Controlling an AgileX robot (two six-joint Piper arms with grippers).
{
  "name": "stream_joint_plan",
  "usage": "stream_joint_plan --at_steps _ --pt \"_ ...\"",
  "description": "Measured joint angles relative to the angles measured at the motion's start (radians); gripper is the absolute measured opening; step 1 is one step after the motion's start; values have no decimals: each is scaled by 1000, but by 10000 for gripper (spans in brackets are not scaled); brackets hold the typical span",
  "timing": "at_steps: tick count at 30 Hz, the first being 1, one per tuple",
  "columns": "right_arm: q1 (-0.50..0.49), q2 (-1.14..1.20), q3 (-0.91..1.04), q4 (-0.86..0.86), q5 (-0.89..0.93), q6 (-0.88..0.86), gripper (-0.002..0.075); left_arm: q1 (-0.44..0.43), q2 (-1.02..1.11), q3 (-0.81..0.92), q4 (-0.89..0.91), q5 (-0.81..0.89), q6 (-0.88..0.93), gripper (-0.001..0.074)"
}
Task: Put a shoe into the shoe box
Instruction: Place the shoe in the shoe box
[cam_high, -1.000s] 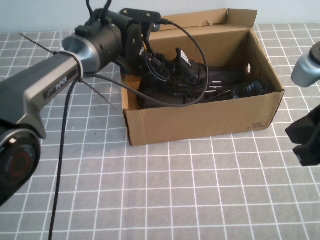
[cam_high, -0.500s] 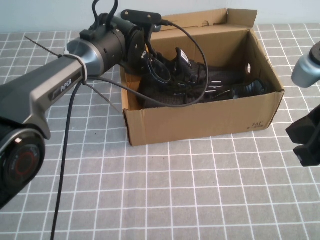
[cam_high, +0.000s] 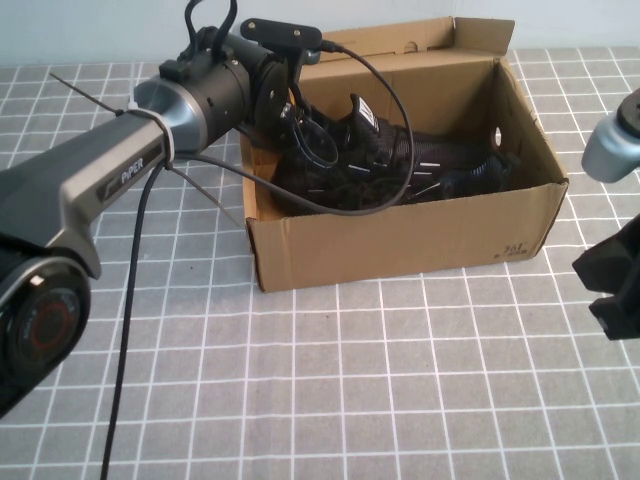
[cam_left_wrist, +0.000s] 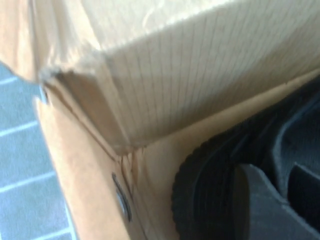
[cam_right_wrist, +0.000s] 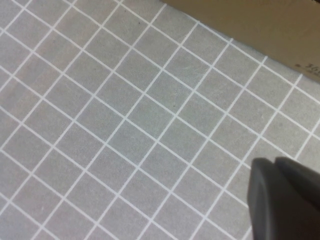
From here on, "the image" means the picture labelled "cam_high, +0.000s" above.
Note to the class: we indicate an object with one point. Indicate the brown cardboard shoe box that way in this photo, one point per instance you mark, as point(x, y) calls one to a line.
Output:
point(400, 245)

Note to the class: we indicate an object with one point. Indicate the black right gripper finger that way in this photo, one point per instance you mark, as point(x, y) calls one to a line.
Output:
point(622, 315)
point(615, 260)

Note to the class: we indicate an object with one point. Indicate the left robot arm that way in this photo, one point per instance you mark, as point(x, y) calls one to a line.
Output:
point(100, 165)

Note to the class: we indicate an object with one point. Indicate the black sneaker with laces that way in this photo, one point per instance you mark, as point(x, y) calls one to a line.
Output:
point(480, 172)

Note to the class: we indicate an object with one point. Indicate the grey checked tablecloth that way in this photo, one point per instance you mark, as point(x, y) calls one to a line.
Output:
point(400, 375)

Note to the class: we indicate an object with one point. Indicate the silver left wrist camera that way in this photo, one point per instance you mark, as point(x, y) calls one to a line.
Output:
point(280, 31)

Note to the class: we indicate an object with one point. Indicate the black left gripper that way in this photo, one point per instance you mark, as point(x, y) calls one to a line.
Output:
point(277, 110)

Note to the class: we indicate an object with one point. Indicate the white zip tie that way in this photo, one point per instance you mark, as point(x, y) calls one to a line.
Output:
point(167, 145)

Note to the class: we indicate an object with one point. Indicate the black zip tie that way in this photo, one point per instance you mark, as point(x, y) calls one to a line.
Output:
point(90, 95)

